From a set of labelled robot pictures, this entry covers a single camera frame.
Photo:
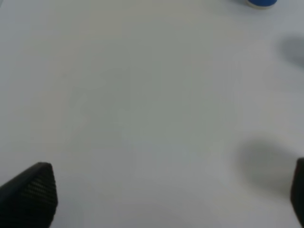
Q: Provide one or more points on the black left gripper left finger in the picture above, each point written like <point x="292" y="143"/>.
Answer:
<point x="29" y="200"/>

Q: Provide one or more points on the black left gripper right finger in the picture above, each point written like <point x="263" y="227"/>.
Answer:
<point x="297" y="191"/>

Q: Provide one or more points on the blue white paper cup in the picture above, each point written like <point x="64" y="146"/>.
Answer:
<point x="261" y="4"/>

